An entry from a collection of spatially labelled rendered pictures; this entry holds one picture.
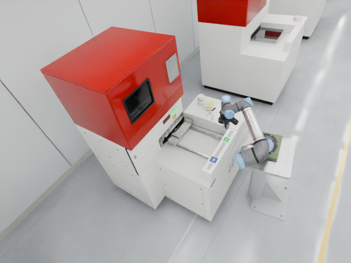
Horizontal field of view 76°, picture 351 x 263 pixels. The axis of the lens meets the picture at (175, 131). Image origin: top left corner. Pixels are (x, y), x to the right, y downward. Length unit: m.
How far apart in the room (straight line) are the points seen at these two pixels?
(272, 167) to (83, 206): 2.35
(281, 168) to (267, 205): 0.81
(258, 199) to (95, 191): 2.09
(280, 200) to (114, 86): 2.23
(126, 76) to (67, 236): 2.21
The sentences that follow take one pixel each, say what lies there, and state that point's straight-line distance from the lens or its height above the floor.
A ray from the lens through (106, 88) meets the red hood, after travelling 1.52.
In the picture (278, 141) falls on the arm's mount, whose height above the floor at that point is 0.96.
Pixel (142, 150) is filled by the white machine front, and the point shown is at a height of 1.06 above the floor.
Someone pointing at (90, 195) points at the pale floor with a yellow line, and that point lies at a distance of 3.35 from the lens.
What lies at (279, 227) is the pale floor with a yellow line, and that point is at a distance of 2.86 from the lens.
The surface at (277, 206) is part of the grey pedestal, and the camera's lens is 2.94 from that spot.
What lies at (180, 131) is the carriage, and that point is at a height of 0.88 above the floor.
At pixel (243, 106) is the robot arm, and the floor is 1.47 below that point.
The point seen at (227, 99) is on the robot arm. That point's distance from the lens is 1.80.
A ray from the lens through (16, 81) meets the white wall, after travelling 2.93.
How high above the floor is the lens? 2.60
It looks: 46 degrees down
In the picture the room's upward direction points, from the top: 12 degrees counter-clockwise
